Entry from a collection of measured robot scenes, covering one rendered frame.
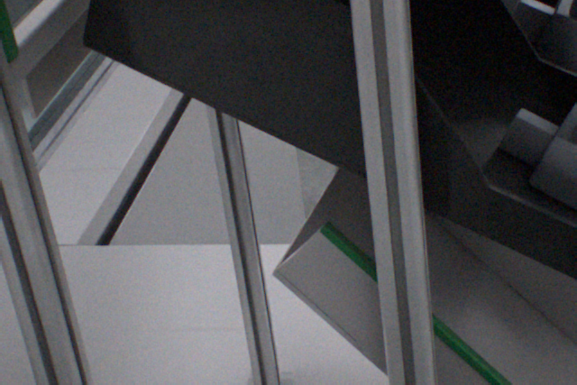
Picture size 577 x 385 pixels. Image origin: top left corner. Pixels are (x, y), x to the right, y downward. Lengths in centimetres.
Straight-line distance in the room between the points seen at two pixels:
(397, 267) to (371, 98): 8
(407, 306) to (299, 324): 56
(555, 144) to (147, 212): 99
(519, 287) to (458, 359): 13
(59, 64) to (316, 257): 16
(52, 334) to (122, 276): 63
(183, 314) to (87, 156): 38
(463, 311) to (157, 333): 50
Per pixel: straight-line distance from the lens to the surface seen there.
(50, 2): 55
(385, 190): 45
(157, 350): 104
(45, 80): 55
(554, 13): 65
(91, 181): 135
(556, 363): 65
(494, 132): 55
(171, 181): 154
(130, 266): 117
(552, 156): 51
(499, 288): 65
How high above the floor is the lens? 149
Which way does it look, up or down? 29 degrees down
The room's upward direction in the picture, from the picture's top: 8 degrees counter-clockwise
